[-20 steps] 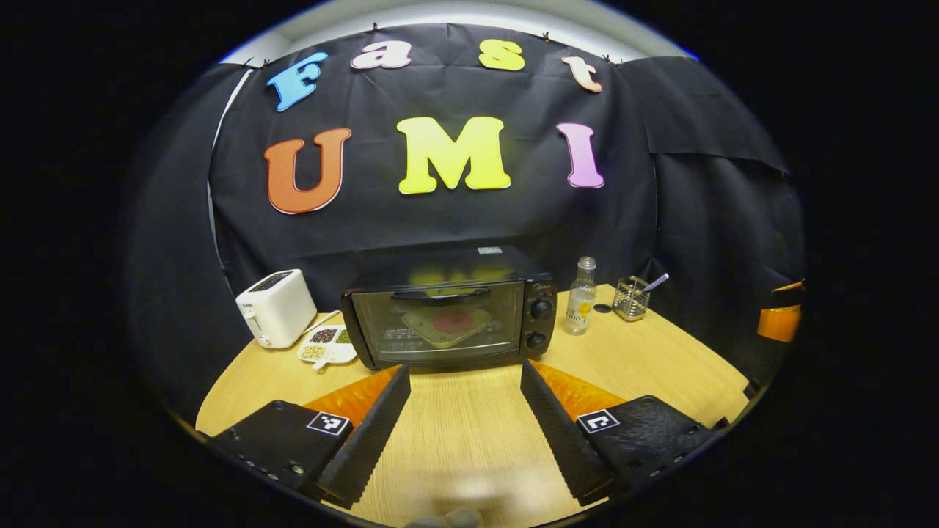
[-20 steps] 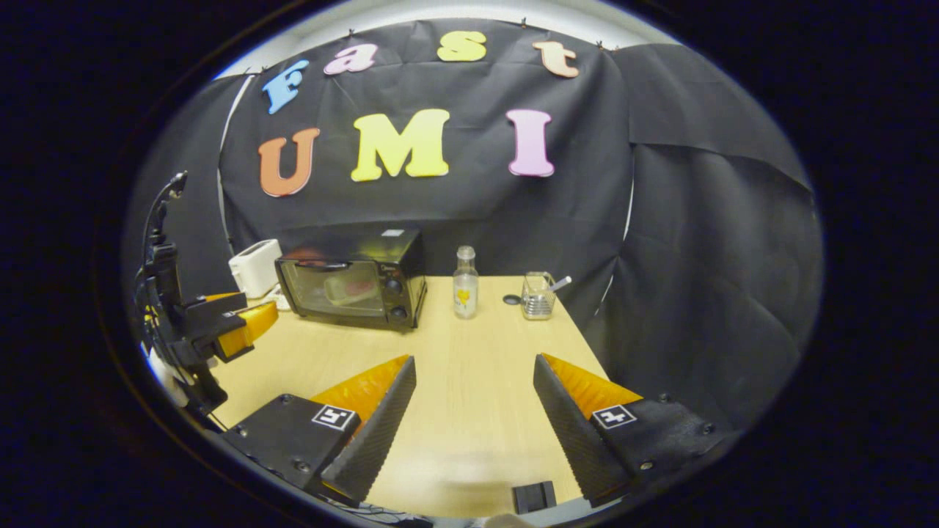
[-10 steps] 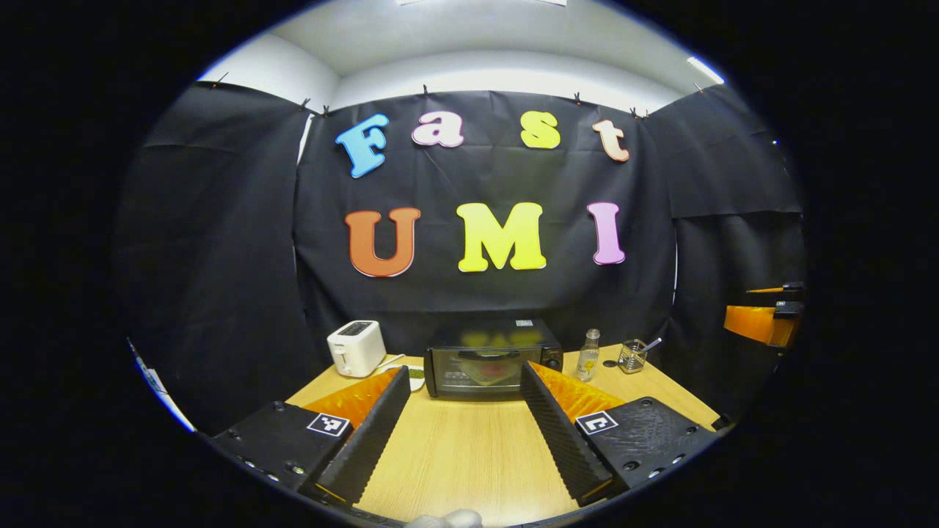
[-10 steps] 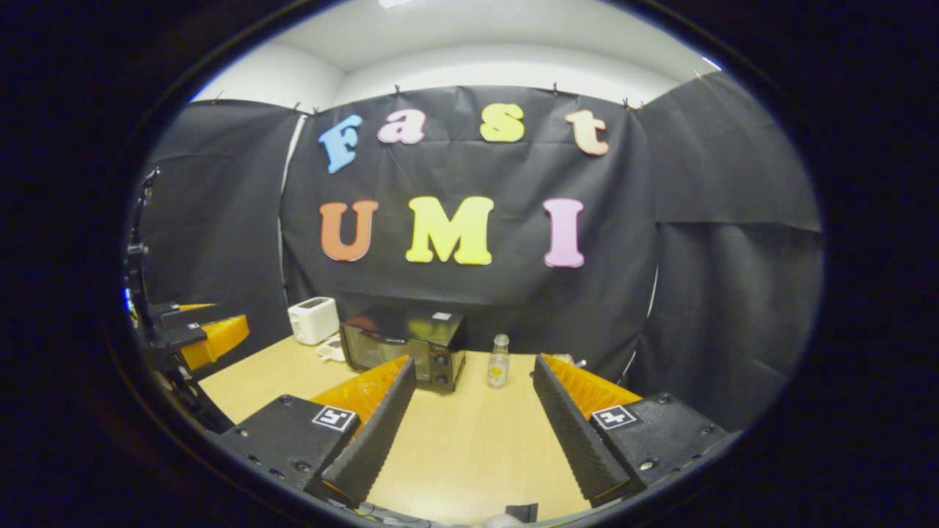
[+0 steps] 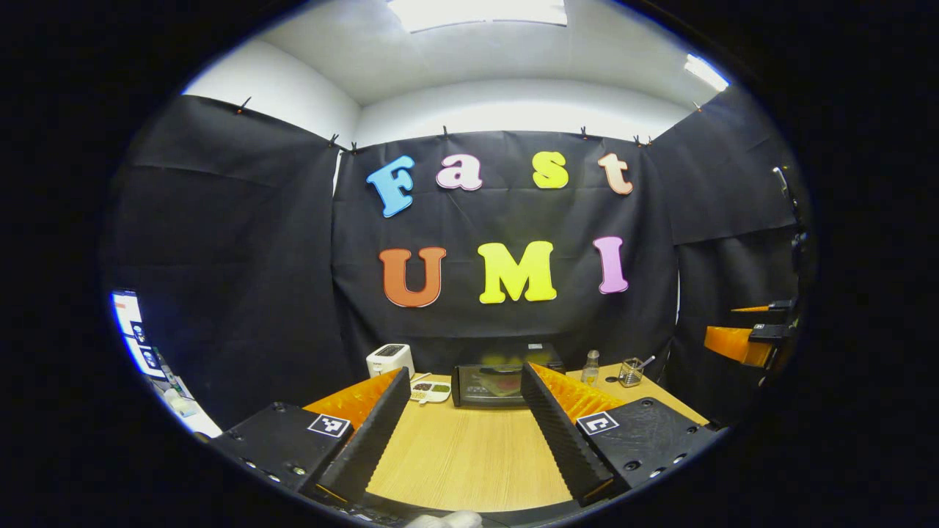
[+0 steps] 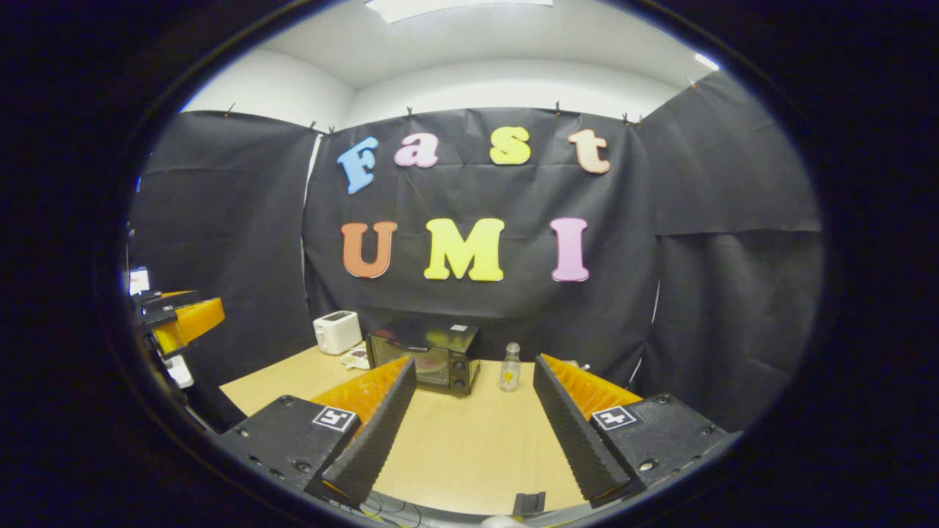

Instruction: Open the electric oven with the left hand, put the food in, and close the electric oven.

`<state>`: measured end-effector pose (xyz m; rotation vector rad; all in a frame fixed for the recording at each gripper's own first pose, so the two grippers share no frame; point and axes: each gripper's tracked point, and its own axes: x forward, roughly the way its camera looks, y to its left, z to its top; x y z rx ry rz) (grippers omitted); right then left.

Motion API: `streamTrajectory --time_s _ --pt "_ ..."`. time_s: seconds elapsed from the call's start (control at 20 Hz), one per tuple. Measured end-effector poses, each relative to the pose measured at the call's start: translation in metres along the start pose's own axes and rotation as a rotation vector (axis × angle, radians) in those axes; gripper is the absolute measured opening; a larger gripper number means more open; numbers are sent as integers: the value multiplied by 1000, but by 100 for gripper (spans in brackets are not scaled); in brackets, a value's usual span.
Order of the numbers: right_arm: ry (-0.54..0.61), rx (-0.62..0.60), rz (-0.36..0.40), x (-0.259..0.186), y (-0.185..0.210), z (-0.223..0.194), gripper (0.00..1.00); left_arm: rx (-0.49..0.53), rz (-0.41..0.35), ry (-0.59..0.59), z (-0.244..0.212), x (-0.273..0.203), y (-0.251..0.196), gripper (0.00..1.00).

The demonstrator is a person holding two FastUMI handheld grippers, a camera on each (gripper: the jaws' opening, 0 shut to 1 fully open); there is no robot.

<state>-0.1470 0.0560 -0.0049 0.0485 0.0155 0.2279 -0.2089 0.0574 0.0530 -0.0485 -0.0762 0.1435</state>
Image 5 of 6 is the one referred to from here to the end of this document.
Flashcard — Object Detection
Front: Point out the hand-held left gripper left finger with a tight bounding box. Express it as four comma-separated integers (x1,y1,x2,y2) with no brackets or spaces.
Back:
213,367,413,507

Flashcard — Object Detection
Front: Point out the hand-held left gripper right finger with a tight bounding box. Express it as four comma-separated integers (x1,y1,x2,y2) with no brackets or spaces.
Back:
519,361,723,507

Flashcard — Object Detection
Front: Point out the black electric oven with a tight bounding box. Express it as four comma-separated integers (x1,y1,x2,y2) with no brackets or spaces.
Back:
450,343,566,408

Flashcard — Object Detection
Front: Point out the white divided snack plate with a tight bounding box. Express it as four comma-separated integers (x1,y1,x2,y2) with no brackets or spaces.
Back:
409,378,452,404

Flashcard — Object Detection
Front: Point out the white toaster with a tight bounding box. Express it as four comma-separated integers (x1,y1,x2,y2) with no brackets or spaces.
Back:
366,343,416,380

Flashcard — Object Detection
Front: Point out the white side desk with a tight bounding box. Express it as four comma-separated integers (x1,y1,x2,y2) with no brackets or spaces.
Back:
163,375,222,439

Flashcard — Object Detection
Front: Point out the small ceiling light panel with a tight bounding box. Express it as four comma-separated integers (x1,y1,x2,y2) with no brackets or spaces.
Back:
684,53,731,92

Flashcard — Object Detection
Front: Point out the computer monitor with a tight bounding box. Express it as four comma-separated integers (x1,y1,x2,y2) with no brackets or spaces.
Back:
110,290,167,381

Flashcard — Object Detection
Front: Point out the large ceiling light panel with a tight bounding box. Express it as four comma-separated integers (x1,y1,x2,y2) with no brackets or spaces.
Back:
387,0,569,34

